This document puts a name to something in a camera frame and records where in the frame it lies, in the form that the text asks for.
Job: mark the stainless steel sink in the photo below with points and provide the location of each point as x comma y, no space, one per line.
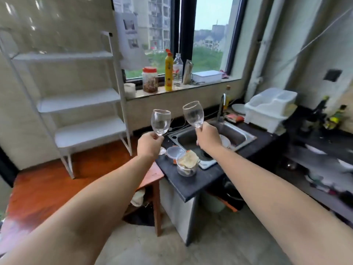
193,137

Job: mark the white bowl in sink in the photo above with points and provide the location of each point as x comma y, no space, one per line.
226,141

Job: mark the silver foil pouch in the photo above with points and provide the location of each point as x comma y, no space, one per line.
187,72

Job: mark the person's left hand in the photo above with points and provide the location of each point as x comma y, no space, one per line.
149,145

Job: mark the white plastic dish rack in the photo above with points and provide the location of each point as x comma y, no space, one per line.
269,107

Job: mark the black wall outlet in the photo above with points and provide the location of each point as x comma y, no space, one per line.
332,75

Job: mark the yellow squeeze bottle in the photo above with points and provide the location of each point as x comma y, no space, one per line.
168,71

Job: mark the person's right fingers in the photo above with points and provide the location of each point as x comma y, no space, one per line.
200,132

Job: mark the red sponge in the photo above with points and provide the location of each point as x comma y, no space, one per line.
234,118

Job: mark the person's left fingers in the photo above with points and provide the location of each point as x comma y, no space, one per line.
159,137

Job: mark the white plate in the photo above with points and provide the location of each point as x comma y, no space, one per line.
238,108

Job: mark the red lid plastic jar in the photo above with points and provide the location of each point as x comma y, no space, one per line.
150,79

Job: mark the white rectangular box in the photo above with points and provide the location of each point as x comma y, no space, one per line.
206,76

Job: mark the white metal shelf rack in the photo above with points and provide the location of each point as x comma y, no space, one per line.
82,99

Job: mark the chrome faucet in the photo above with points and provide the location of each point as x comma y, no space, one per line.
221,106

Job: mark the clear plastic bottle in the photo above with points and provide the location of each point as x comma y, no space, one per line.
178,69

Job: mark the dark glass bottle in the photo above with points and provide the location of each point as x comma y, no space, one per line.
315,114

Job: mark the white cloth under stool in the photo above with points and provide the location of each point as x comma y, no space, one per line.
138,197

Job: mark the green yellow label bottle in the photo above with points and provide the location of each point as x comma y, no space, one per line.
334,118

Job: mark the black window frame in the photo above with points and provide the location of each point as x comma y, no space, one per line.
182,33

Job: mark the person's left forearm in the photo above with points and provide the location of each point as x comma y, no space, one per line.
77,215

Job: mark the person's right hand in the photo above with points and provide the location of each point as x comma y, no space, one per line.
208,137

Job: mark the small clear plastic container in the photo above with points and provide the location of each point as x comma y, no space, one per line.
174,153

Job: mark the glass jar with cloth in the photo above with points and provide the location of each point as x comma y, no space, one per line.
188,164

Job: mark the brown wooden stool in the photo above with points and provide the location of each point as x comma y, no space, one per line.
150,190

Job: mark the white toilet paper roll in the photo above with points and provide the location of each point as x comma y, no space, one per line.
129,91

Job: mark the person's right forearm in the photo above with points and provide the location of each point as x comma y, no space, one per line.
281,209

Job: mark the clear wine glass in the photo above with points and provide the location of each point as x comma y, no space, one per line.
161,124
194,114

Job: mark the amber oil bottle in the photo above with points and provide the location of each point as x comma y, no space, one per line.
226,97

